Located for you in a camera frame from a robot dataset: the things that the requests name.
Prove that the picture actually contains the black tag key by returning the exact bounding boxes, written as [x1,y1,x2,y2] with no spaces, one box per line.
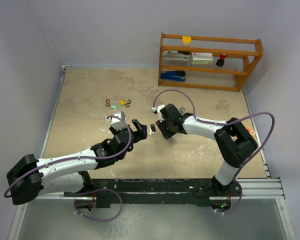
[149,124,156,136]

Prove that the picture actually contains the green tag key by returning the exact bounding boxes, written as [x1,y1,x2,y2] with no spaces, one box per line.
[109,104,119,110]

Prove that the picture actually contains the yellow tag key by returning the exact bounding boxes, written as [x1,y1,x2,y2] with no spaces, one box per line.
[119,99,126,106]

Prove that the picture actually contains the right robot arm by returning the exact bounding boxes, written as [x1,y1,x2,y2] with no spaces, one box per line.
[152,103,258,196]

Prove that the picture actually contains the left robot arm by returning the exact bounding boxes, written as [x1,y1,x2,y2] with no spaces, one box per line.
[4,119,148,206]

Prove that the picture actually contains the red carabiner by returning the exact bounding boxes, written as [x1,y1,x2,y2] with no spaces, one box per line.
[105,99,111,107]

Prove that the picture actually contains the blue stapler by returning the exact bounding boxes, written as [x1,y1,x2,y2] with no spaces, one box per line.
[160,70,186,82]

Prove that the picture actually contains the wooden shelf rack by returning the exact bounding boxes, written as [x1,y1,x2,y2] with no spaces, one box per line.
[158,33,264,92]

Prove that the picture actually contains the grey stapler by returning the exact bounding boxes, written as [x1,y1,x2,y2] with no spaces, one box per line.
[161,50,190,62]

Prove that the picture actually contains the white cardboard box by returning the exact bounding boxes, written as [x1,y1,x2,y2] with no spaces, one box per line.
[191,52,214,65]

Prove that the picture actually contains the orange spiral notebook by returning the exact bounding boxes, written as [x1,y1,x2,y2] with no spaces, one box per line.
[245,126,256,137]

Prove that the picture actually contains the yellow block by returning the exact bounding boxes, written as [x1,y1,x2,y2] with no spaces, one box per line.
[181,36,192,46]

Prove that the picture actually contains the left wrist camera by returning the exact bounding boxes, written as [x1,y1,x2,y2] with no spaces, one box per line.
[106,111,126,131]

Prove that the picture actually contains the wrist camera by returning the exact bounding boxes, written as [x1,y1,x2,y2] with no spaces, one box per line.
[151,104,165,122]
[106,111,126,131]

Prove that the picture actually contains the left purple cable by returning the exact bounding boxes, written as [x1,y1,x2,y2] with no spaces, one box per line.
[3,114,133,222]

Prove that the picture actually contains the purple cable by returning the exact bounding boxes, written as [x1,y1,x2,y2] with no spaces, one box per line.
[3,114,133,222]
[152,89,276,216]

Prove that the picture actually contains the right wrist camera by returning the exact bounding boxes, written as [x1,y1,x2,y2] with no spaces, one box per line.
[151,104,165,122]

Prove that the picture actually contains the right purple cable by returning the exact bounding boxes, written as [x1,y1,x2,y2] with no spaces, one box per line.
[152,89,276,216]

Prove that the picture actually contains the black base frame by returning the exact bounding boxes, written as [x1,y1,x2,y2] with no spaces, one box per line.
[64,178,242,208]

